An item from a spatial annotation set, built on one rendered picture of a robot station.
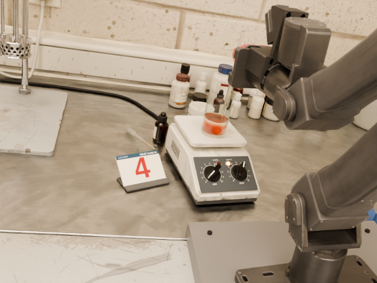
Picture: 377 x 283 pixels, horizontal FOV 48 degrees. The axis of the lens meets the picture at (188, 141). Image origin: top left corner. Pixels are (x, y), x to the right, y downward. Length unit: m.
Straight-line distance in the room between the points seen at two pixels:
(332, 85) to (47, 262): 0.44
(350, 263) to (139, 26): 0.84
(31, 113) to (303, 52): 0.63
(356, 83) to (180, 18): 0.83
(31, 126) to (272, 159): 0.53
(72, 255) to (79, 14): 0.75
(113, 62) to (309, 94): 0.76
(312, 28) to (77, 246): 0.45
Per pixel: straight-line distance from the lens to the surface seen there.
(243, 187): 0.80
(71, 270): 0.63
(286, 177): 0.95
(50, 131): 0.94
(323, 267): 0.58
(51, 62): 1.23
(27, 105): 1.04
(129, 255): 0.66
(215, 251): 0.65
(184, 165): 0.81
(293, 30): 0.61
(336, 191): 0.51
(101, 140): 0.94
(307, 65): 0.61
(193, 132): 0.83
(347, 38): 1.42
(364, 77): 0.47
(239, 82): 0.71
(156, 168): 0.83
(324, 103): 0.53
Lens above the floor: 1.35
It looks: 27 degrees down
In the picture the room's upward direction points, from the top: 12 degrees clockwise
